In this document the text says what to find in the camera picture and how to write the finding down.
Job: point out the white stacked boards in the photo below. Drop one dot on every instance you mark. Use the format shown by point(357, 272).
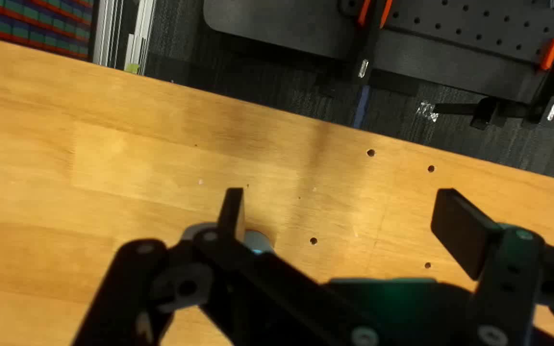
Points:
point(126, 31)

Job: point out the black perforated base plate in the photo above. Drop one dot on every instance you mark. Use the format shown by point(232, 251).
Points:
point(457, 39)

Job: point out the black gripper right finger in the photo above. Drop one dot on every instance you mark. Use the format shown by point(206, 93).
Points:
point(509, 281)

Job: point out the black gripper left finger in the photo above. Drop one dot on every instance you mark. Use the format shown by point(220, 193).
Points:
point(270, 289)

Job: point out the small silver metal fitting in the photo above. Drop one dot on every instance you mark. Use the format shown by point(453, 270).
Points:
point(428, 112)

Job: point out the colourful striped woven panel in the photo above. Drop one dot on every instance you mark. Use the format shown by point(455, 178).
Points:
point(28, 22)

